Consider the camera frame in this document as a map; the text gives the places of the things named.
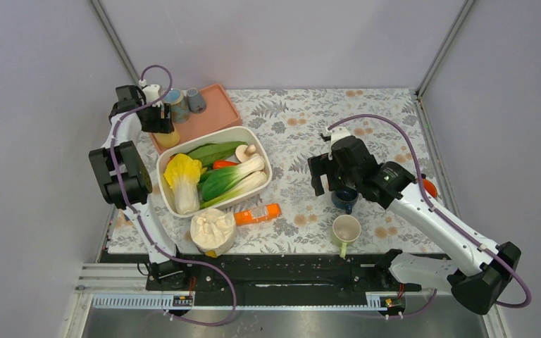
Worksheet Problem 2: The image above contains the yellow cup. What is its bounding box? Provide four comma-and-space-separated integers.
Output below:
152, 131, 180, 149

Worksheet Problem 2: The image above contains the navy round cup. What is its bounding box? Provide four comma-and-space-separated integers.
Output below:
331, 188, 359, 215

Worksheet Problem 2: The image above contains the light green mug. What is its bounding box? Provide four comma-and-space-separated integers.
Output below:
331, 215, 361, 258

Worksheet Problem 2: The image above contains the orange mug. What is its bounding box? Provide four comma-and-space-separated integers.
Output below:
423, 178, 438, 199

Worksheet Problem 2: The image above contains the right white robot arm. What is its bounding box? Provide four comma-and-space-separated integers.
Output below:
308, 136, 521, 315

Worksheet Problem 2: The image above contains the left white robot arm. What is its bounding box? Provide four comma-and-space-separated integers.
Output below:
89, 80, 177, 265

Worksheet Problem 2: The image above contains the light blue big mug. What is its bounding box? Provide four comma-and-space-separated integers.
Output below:
163, 89, 192, 125

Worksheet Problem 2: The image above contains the small grey blue cup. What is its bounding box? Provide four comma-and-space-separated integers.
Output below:
185, 88, 207, 114

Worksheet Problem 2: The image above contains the green leaf vegetable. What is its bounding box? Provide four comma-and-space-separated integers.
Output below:
187, 141, 247, 167

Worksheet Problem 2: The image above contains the yellow napa cabbage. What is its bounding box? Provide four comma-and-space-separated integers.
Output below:
163, 154, 203, 215

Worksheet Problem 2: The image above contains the pink tray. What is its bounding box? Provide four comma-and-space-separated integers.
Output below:
175, 83, 242, 145

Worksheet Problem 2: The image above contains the floral table mat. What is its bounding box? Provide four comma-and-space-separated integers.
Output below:
107, 88, 463, 256

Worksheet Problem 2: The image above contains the lower bok choy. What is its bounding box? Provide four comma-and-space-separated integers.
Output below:
200, 171, 267, 209

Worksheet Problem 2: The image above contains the bok choy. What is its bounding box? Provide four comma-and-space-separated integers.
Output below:
201, 154, 266, 201
200, 171, 267, 209

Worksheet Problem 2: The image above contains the red pepper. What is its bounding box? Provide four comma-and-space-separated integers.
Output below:
212, 160, 238, 170

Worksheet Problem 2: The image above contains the orange tube package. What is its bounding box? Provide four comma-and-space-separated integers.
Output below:
234, 204, 282, 226

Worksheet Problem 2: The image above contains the white vegetable tub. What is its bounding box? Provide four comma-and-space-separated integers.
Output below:
156, 126, 273, 218

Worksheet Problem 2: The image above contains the upper bok choy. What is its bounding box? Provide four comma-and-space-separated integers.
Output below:
201, 154, 266, 201

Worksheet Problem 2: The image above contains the white mushroom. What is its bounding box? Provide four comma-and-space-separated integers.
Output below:
235, 144, 256, 163

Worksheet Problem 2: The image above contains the cream cloth bag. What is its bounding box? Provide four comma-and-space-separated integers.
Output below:
190, 208, 237, 258

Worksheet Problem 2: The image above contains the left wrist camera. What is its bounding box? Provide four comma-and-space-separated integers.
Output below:
138, 80, 162, 107

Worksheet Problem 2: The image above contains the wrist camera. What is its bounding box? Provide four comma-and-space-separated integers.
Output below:
138, 80, 162, 107
320, 127, 352, 160

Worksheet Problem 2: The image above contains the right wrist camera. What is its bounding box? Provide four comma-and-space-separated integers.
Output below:
320, 127, 352, 160

